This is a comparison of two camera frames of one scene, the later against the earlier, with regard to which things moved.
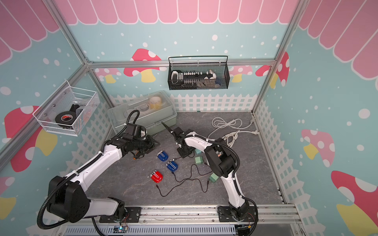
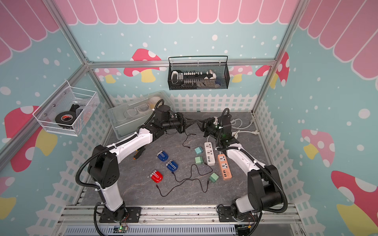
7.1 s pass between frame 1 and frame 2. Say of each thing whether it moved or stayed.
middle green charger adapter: stayed
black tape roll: stayed
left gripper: moved
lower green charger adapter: stayed
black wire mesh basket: stayed
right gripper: moved
